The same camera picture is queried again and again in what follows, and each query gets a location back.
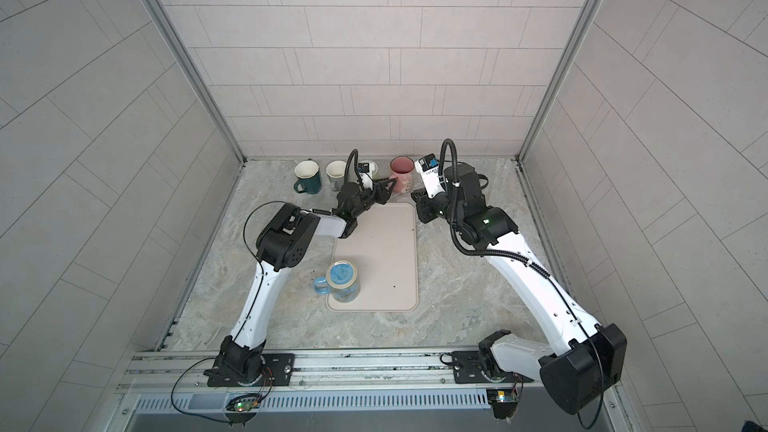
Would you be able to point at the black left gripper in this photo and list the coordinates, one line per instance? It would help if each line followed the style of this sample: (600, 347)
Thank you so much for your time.
(378, 191)

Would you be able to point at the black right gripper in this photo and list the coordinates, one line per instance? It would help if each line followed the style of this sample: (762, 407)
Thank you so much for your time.
(424, 206)

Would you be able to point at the light green mug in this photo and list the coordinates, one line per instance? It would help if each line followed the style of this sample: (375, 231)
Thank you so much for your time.
(369, 168)

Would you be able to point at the pink ghost mug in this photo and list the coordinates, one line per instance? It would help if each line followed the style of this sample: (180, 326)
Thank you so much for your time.
(402, 169)

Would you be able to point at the grey mug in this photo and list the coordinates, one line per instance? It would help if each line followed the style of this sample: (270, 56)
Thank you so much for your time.
(336, 174)

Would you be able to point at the dark green mug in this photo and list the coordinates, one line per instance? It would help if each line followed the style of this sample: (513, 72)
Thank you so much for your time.
(308, 178)

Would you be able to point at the blue butterfly mug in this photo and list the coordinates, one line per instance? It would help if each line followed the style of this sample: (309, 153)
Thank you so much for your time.
(340, 281)

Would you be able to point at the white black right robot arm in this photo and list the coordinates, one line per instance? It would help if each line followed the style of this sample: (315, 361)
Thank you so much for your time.
(566, 325)

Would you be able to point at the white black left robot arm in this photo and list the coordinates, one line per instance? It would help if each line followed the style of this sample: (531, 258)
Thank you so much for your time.
(279, 248)

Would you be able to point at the beige drying mat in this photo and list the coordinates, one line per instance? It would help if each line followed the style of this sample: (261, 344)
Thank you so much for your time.
(383, 249)

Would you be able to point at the right circuit board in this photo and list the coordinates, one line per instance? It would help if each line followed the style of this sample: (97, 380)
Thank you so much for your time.
(503, 402)

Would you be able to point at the left green circuit board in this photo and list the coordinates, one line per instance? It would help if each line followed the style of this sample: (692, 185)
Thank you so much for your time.
(241, 409)

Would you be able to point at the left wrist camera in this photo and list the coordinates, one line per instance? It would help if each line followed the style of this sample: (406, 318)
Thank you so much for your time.
(365, 181)

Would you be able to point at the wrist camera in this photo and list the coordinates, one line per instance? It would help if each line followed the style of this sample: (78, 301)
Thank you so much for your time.
(365, 181)
(428, 169)

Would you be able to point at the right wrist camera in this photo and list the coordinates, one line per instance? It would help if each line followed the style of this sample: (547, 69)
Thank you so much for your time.
(428, 169)

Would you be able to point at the aluminium mounting rail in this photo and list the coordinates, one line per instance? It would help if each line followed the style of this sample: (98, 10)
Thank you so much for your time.
(378, 369)

